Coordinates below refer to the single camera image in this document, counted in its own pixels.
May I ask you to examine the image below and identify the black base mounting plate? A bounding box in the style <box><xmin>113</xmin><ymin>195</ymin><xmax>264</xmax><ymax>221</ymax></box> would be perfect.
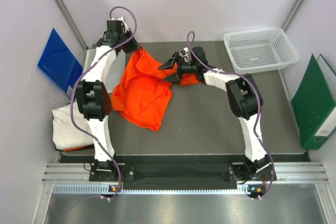
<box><xmin>89</xmin><ymin>163</ymin><xmax>273</xmax><ymax>184</ymax></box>

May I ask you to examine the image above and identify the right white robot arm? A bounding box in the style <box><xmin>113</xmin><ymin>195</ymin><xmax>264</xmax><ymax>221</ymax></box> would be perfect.
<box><xmin>158</xmin><ymin>47</ymin><xmax>270</xmax><ymax>184</ymax></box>

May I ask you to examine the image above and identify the aluminium rail frame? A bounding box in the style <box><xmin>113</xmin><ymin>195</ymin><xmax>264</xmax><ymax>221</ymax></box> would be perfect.
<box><xmin>33</xmin><ymin>162</ymin><xmax>335</xmax><ymax>223</ymax></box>

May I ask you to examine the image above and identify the translucent plastic sheet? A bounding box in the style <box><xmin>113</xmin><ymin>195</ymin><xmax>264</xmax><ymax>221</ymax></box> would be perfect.
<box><xmin>83</xmin><ymin>48</ymin><xmax>126</xmax><ymax>93</ymax></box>

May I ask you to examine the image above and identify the grey slotted cable duct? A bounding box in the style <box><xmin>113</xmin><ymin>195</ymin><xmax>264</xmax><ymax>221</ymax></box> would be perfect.
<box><xmin>52</xmin><ymin>183</ymin><xmax>266</xmax><ymax>195</ymax></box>

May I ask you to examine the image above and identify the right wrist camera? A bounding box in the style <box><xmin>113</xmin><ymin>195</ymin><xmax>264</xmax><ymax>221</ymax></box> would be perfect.
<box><xmin>192</xmin><ymin>47</ymin><xmax>208</xmax><ymax>65</ymax></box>

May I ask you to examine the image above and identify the blue folder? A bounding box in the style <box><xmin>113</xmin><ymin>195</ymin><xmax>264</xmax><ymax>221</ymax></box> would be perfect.
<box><xmin>37</xmin><ymin>29</ymin><xmax>83</xmax><ymax>97</ymax></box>

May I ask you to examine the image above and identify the green binder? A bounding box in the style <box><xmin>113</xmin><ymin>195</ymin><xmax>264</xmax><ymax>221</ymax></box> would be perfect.
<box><xmin>291</xmin><ymin>55</ymin><xmax>335</xmax><ymax>150</ymax></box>

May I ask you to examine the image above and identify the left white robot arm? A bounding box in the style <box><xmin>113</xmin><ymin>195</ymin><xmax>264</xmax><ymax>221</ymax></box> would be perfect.
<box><xmin>75</xmin><ymin>38</ymin><xmax>142</xmax><ymax>182</ymax></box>

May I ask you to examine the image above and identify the white folded t-shirt stack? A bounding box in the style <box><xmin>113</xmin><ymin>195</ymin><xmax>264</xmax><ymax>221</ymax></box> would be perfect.
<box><xmin>52</xmin><ymin>104</ymin><xmax>93</xmax><ymax>151</ymax></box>

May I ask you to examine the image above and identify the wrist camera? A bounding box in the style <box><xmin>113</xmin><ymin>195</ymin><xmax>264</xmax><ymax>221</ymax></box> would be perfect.
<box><xmin>107</xmin><ymin>19</ymin><xmax>124</xmax><ymax>34</ymax></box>
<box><xmin>192</xmin><ymin>47</ymin><xmax>208</xmax><ymax>65</ymax></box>

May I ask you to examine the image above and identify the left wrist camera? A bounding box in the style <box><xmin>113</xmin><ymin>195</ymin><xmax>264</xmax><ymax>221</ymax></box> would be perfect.
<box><xmin>107</xmin><ymin>19</ymin><xmax>124</xmax><ymax>34</ymax></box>

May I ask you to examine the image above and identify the orange t-shirt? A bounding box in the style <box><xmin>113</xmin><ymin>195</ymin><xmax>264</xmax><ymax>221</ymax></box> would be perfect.
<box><xmin>110</xmin><ymin>47</ymin><xmax>207</xmax><ymax>131</ymax></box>

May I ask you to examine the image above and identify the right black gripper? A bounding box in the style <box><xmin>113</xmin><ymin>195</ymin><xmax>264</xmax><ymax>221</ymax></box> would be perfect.
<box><xmin>158</xmin><ymin>53</ymin><xmax>197</xmax><ymax>85</ymax></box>

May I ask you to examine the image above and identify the white plastic basket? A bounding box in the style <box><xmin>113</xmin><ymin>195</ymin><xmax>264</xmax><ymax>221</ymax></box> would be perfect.
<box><xmin>223</xmin><ymin>27</ymin><xmax>299</xmax><ymax>74</ymax></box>

